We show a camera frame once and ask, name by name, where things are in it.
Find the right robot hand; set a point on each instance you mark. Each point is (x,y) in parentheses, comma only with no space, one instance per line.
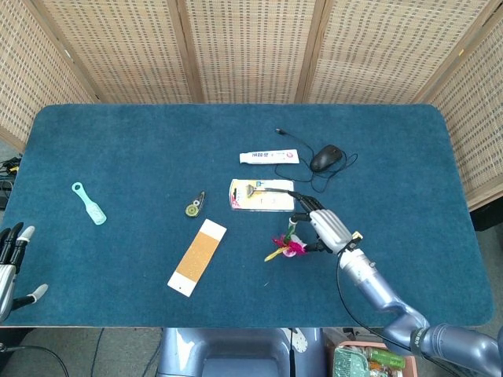
(326,228)

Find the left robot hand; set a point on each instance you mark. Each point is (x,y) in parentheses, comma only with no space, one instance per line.
(9,259)

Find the colourful feather shuttlecock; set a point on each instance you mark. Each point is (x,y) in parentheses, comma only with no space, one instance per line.
(288,243)

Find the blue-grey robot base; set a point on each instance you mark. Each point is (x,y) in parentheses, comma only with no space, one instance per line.
(239,353)

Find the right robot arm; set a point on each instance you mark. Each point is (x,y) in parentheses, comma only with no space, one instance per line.
(397,302)

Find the small beige eraser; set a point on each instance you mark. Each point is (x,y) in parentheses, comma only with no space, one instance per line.
(357,235)

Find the black computer mouse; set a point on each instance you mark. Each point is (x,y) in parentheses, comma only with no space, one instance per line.
(325,157)

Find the packaged razor blister card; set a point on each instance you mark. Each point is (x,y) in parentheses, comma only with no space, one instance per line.
(259,196)

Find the white toothpaste tube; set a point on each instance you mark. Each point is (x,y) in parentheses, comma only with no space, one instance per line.
(269,156)

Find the orange white sandpaper card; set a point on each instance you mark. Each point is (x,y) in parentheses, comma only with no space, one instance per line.
(197,257)

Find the green correction tape dispenser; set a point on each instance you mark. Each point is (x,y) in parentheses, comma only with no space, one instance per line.
(194,206)

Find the pink storage basket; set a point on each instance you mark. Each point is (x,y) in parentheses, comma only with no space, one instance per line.
(373,359)

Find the green bottle in basket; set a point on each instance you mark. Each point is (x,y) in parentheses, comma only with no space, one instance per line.
(387,358)

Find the blue table mat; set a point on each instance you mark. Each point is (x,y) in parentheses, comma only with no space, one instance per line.
(118,157)

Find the woven bamboo folding screen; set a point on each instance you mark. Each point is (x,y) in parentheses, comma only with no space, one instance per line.
(251,47)

